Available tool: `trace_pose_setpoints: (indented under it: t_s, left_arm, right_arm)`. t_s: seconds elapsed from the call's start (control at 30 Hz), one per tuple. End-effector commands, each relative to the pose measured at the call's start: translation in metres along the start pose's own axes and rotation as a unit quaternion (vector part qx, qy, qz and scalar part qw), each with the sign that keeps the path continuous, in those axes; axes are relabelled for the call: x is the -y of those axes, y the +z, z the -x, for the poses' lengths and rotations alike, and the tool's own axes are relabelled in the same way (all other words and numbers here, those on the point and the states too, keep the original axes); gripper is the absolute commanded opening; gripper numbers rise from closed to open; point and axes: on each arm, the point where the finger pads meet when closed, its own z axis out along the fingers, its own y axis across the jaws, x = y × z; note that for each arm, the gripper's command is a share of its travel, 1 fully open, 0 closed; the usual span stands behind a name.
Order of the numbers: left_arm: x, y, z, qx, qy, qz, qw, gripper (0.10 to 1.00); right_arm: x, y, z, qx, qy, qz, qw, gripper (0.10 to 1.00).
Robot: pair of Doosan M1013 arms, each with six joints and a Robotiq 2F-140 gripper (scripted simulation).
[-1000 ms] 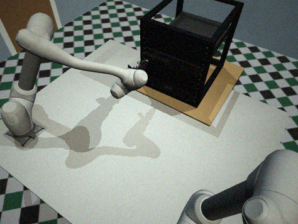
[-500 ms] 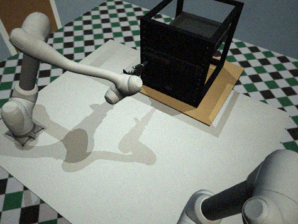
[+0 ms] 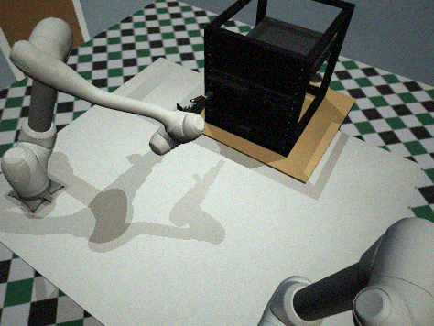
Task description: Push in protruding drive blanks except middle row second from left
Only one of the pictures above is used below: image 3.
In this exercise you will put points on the tan wooden board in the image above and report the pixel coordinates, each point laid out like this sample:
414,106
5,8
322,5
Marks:
311,145

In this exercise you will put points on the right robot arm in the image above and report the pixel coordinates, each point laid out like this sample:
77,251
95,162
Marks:
394,283

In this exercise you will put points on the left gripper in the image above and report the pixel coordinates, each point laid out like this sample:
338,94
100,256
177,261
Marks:
198,104

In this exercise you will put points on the black metal rack frame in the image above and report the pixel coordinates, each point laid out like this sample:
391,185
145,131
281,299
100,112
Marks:
279,56

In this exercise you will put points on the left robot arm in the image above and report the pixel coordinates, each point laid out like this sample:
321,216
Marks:
44,59

